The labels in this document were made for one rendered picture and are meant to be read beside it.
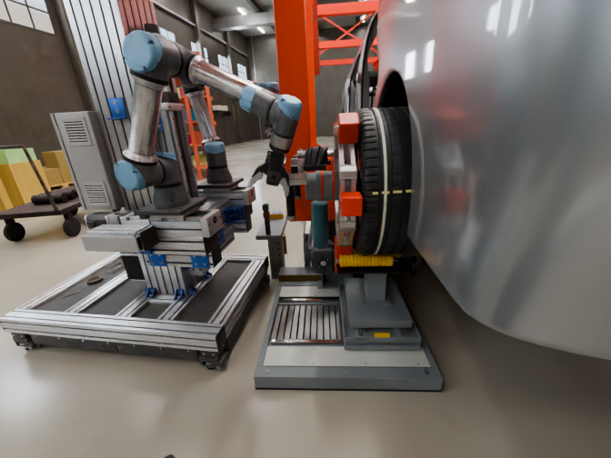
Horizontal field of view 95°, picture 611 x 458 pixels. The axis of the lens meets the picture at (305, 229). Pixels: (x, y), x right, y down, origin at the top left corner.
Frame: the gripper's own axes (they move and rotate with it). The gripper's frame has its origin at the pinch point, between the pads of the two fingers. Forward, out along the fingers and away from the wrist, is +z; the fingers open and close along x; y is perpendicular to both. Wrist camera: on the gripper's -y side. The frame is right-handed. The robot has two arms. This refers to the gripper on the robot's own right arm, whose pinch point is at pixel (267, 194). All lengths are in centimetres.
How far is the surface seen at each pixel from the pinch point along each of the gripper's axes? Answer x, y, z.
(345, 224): -32.5, -4.4, 1.9
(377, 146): -34.1, 7.8, -26.6
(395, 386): -73, -46, 52
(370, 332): -65, -21, 53
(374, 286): -65, -2, 41
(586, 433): -134, -63, 25
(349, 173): -27.3, 3.5, -15.8
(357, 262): -48, -3, 25
